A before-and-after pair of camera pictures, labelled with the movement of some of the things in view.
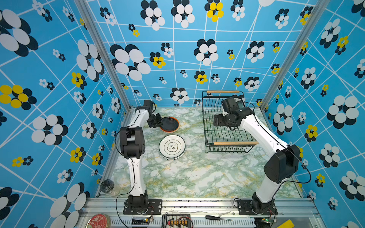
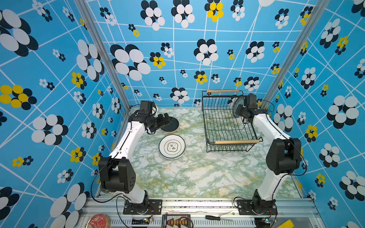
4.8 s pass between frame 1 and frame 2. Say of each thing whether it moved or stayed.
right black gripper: moved
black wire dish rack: stayed
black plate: stayed
